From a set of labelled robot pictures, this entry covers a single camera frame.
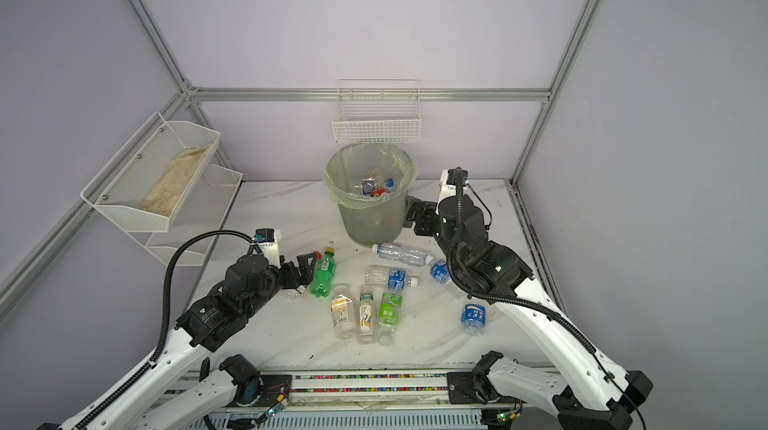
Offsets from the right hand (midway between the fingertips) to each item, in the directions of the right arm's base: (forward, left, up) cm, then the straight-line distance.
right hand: (420, 198), depth 65 cm
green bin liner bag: (+26, +19, -17) cm, 36 cm away
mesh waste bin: (+11, +12, -24) cm, 29 cm away
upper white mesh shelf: (+13, +72, -5) cm, 74 cm away
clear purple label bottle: (+7, +5, -34) cm, 35 cm away
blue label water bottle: (-3, +8, -32) cm, 33 cm away
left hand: (-7, +30, -15) cm, 34 cm away
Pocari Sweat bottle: (0, -7, -33) cm, 33 cm away
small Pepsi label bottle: (+25, +15, -21) cm, 36 cm away
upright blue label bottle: (-15, -15, -32) cm, 39 cm away
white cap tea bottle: (-13, +21, -33) cm, 41 cm away
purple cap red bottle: (+21, +12, -20) cm, 32 cm away
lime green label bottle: (-13, +7, -33) cm, 36 cm away
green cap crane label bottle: (-15, +14, -31) cm, 37 cm away
